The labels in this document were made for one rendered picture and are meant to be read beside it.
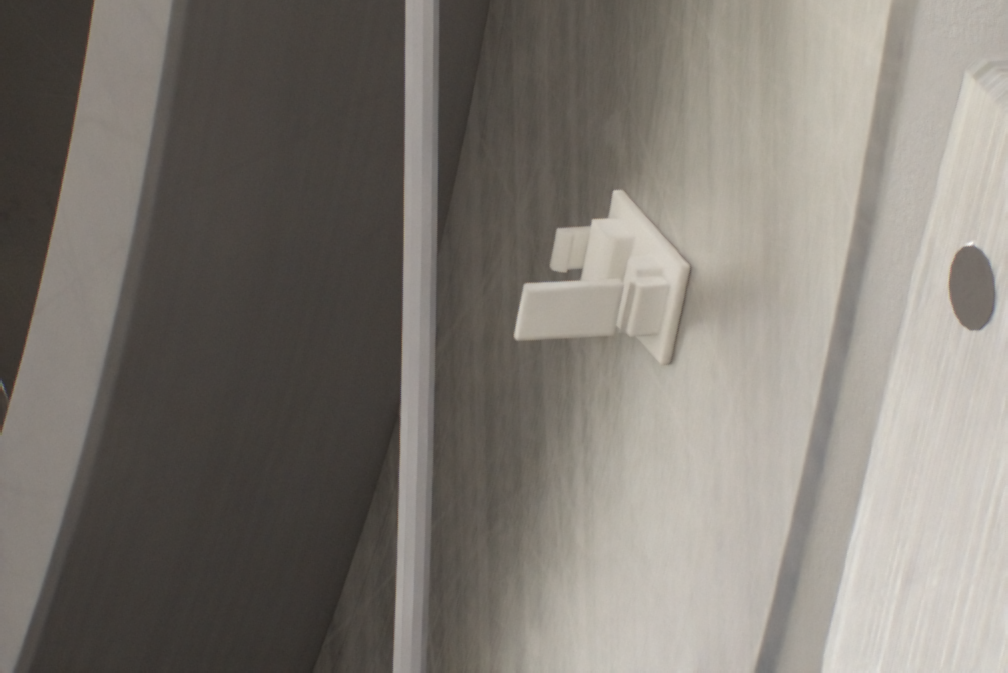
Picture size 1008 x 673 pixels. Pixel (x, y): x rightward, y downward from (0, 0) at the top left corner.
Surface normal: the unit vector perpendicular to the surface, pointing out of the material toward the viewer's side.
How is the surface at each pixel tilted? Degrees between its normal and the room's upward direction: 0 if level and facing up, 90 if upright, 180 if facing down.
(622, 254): 115
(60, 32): 64
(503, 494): 90
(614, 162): 90
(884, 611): 90
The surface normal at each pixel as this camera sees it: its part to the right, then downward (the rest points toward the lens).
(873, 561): -0.89, 0.06
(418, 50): -0.25, 0.17
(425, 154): 0.36, 0.18
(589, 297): 0.39, 0.49
